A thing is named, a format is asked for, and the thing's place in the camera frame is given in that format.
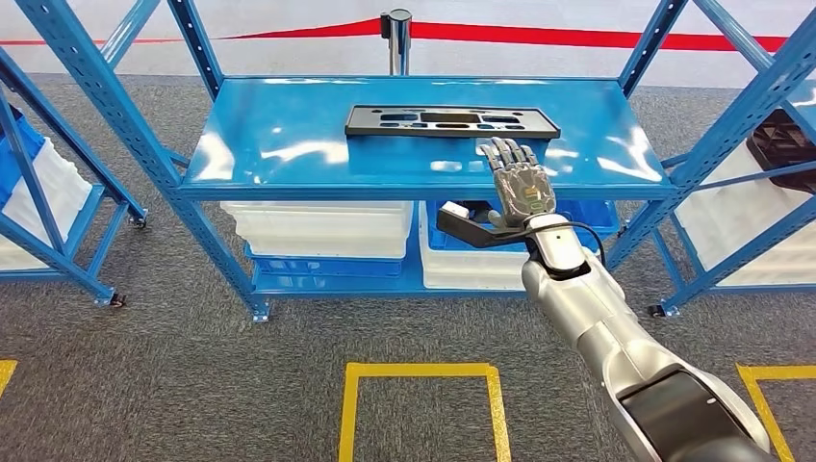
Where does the black plastic part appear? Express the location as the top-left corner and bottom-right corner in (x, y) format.
(467, 199), (506, 224)

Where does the white plastic crate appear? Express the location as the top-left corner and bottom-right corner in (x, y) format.
(674, 137), (816, 288)
(219, 200), (416, 260)
(0, 137), (94, 272)
(417, 202), (531, 292)

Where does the black panel part with cutouts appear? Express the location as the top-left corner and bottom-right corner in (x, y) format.
(344, 105), (562, 141)

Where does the black plastic crate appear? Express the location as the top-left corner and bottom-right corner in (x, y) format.
(746, 108), (816, 195)

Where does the chrome stanchion post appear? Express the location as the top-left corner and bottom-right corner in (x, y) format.
(380, 8), (414, 76)

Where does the blue metal shelf rack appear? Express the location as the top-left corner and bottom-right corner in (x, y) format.
(647, 79), (816, 321)
(13, 0), (816, 323)
(0, 47), (151, 311)

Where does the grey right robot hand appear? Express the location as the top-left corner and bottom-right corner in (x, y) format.
(479, 137), (557, 229)

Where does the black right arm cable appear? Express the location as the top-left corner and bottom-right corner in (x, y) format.
(532, 219), (607, 267)

